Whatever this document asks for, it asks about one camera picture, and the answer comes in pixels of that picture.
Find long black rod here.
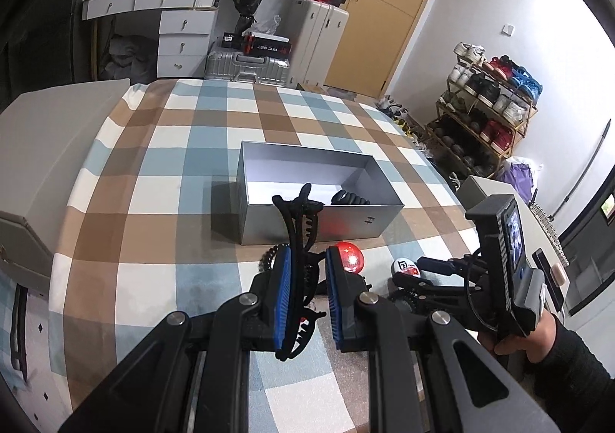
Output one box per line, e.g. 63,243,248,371
560,118,613,217

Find collection of racked shoes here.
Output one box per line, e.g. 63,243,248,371
430,43,543,177

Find white dressing table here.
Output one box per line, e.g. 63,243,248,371
81,0,221,80

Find person's right hand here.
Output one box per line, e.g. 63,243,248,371
478,313,558,364

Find dark wrapped flower bouquet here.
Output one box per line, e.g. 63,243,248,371
225,0,265,37

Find person's right forearm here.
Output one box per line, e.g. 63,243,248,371
521,315,615,419

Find black hair claw clip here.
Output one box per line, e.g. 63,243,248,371
271,183,327,361

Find white upright suitcase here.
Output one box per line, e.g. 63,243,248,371
288,0,351,90

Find black ribbed hair clip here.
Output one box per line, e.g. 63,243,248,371
331,190,371,206

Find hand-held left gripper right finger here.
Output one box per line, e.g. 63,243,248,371
326,245,563,433

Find silver cardboard box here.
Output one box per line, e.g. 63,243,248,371
235,141,405,246

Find silver suitcase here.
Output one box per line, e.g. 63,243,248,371
204,48,294,88

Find black refrigerator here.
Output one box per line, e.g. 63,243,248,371
0,0,92,100

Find grey cloth heap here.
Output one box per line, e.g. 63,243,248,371
108,36,159,83

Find wooden shoe rack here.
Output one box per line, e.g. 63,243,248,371
425,41,544,179

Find scattered sneakers pile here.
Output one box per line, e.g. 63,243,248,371
375,94,428,145

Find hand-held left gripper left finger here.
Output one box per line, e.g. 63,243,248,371
58,245,295,433

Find black box with red stripe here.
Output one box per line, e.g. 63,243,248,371
243,32,293,58

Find white round badge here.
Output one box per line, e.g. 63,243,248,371
390,258,421,277

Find wooden door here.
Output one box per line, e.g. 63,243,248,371
327,0,452,100

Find red round badge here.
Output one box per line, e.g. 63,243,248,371
335,242,366,273

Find purple plastic bag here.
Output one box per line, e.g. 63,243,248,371
497,161,534,203

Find white diamond print sheet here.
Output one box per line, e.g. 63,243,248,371
0,265,78,433

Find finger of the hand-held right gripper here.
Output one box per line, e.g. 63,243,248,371
388,275,474,318
417,256,484,279

